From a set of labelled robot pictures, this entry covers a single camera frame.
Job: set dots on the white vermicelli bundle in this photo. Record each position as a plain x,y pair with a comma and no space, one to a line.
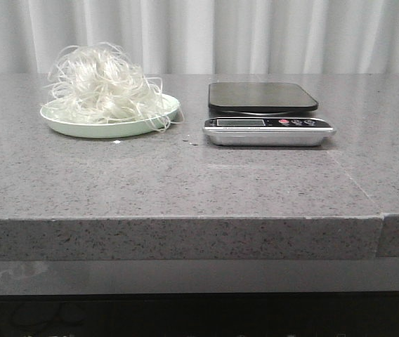
99,85

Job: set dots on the black silver kitchen scale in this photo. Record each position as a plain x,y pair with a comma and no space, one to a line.
263,114

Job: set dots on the light green round plate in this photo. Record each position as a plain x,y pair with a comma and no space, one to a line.
100,131

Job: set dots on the white pleated curtain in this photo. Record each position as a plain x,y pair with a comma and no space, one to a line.
204,37

